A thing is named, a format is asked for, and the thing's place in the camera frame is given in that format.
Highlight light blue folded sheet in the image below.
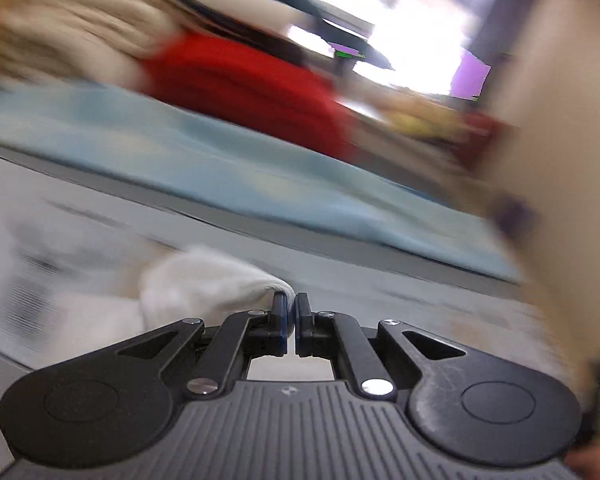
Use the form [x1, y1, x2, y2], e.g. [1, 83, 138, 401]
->
[0, 84, 520, 282]

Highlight window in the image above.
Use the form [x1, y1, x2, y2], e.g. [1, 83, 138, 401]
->
[312, 0, 495, 99]

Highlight red folded blanket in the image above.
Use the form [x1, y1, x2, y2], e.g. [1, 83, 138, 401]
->
[142, 32, 352, 160]

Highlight deer print bed sheet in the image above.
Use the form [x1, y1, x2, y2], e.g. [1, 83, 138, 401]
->
[0, 159, 569, 380]

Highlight yellow plush toys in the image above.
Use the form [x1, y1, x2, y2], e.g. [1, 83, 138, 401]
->
[375, 92, 464, 142]

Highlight person right hand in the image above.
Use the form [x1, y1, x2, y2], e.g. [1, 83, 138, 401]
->
[565, 445, 600, 480]

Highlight dark red cushion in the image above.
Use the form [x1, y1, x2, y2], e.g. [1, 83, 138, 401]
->
[454, 110, 504, 171]

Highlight white t-shirt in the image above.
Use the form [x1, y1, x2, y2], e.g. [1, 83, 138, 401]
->
[36, 245, 296, 367]

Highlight cream folded blanket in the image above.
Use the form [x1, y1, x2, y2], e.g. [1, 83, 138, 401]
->
[0, 0, 182, 90]

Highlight purple bag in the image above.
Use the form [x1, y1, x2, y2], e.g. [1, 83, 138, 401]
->
[490, 194, 536, 243]

